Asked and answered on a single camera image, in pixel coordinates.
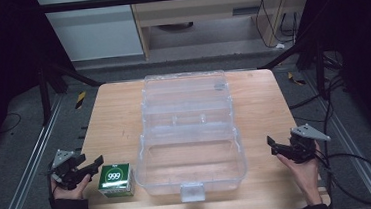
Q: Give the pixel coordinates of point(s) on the person's right hand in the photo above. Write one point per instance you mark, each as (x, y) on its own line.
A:
(304, 175)

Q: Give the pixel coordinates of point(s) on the white cabinet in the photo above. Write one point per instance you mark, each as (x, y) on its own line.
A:
(94, 31)

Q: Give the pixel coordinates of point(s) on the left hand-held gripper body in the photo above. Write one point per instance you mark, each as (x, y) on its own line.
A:
(65, 169)

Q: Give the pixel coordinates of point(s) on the person's left hand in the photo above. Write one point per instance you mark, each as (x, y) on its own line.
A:
(70, 192)

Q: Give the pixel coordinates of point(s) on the aluminium floor rail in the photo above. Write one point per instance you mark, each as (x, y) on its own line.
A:
(28, 170)
(350, 145)

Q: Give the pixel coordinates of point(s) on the green and white carton box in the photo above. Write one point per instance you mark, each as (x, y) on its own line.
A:
(116, 180)

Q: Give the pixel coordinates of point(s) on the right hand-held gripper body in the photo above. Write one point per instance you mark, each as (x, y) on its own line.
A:
(305, 145)

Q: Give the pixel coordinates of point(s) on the yellow and black tape strip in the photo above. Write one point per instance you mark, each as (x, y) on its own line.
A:
(80, 100)
(296, 79)

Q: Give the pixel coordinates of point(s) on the clear plastic storage box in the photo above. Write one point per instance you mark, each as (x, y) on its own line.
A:
(189, 137)

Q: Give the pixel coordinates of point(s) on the white plug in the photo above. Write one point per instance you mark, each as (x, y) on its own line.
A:
(280, 46)

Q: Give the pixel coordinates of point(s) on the black metal stand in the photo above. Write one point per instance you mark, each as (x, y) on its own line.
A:
(44, 95)
(320, 70)

